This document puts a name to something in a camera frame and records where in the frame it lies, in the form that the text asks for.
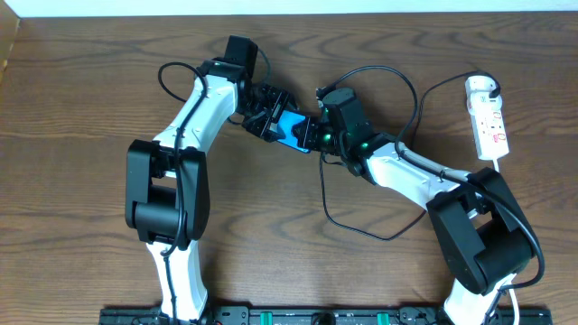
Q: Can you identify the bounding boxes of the blue Galaxy smartphone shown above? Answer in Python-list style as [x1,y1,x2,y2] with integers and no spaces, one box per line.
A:
[277,110,311,153]

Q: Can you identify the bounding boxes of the black charging cable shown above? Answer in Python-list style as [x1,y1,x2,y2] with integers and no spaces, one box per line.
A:
[318,70,502,242]

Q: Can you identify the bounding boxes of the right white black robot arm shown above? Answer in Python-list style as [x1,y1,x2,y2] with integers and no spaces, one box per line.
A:
[282,88,543,324]

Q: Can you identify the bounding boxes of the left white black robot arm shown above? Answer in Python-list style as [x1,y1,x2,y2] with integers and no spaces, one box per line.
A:
[125,35,297,324]

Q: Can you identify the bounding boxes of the white charger adapter plug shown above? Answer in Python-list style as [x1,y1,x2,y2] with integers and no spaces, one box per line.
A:
[465,75,502,116]

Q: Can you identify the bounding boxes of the white power strip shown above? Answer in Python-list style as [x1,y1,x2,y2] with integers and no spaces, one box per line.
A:
[469,109,509,161]

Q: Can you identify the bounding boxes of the white power strip cord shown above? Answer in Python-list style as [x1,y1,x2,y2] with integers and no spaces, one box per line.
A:
[491,157,521,325]

